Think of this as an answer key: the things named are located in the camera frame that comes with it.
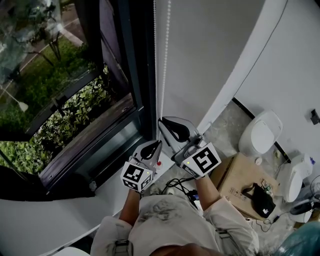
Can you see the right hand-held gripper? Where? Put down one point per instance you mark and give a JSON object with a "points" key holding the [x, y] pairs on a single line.
{"points": [[203, 160]]}

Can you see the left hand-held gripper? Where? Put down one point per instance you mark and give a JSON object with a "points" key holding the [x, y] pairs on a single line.
{"points": [[136, 176]]}

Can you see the person's left forearm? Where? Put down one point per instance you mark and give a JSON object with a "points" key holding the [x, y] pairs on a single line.
{"points": [[131, 205]]}

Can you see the person's right forearm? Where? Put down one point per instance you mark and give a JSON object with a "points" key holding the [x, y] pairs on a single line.
{"points": [[208, 195]]}

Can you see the clear bottle with red cap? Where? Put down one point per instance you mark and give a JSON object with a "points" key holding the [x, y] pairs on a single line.
{"points": [[159, 164]]}

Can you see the person's shoe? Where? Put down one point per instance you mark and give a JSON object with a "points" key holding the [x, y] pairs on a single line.
{"points": [[154, 189]]}

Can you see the grey window latch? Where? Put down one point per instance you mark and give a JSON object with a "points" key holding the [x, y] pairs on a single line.
{"points": [[92, 185]]}

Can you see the brown cardboard box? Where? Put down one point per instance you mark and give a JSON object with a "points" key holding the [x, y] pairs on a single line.
{"points": [[237, 175]]}

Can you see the white toilet with closed lid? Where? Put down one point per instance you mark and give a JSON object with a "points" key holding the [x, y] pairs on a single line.
{"points": [[260, 132]]}

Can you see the person's beige shirt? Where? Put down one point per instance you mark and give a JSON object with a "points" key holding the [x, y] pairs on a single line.
{"points": [[175, 227]]}

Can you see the green shrubs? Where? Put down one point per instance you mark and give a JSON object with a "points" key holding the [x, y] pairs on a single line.
{"points": [[75, 115]]}

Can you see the small white round disc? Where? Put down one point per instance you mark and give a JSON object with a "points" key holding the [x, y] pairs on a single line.
{"points": [[258, 161]]}

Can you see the black pouch bag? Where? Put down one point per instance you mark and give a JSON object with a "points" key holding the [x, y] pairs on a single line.
{"points": [[261, 202]]}

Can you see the person's head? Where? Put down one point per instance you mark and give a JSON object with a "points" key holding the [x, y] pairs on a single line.
{"points": [[190, 250]]}

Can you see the white window sill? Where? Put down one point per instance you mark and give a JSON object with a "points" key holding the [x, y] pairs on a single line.
{"points": [[50, 222]]}

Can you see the white toilet with side panel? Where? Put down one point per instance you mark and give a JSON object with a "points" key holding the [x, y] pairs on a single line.
{"points": [[295, 178]]}

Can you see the white ceramic basin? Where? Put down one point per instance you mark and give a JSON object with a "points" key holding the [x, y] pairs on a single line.
{"points": [[72, 252]]}

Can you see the white garden lamp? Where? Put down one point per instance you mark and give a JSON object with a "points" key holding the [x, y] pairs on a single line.
{"points": [[23, 106]]}

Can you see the thin garden trees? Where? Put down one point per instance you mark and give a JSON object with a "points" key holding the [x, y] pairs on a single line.
{"points": [[55, 48]]}

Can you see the grey round appliance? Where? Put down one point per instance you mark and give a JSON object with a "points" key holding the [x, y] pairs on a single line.
{"points": [[303, 207]]}

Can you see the dark window frame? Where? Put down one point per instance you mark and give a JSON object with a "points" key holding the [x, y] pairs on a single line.
{"points": [[120, 117]]}

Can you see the black wall bracket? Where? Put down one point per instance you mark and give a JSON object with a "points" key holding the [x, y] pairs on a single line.
{"points": [[315, 117]]}

